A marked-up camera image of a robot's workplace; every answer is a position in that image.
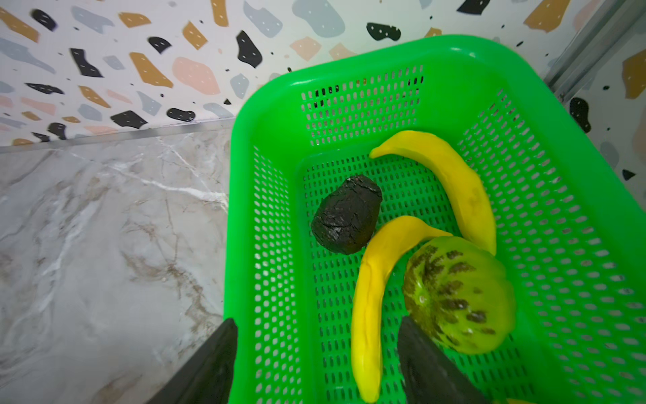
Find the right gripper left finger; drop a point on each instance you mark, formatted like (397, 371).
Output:
(208, 375)

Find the yellow banana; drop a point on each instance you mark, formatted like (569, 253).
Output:
(467, 195)
(384, 250)

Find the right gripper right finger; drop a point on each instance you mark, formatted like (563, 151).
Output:
(429, 375)

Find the black avocado fruit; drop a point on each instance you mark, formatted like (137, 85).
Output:
(346, 219)

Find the yellow banana in basket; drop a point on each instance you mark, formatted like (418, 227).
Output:
(467, 195)

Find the green plastic basket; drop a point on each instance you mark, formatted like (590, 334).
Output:
(570, 234)

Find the green fruit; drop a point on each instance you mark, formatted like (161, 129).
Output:
(460, 296)

